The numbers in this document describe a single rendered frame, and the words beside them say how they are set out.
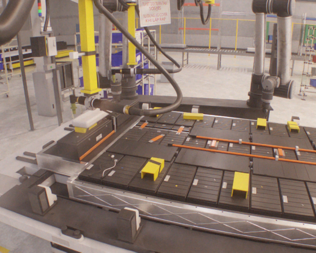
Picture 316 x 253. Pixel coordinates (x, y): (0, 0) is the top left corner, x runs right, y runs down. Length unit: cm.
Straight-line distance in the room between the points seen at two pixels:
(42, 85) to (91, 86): 418
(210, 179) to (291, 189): 41
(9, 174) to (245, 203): 146
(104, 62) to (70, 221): 190
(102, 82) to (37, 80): 281
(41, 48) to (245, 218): 362
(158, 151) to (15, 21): 129
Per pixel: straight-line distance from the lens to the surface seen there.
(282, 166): 156
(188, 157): 151
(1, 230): 282
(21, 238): 266
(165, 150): 157
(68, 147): 155
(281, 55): 269
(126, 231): 113
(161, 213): 122
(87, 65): 135
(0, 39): 37
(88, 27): 133
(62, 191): 172
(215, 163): 147
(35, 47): 413
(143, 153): 155
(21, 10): 40
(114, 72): 219
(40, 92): 559
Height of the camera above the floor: 173
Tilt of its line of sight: 22 degrees down
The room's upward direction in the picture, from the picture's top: straight up
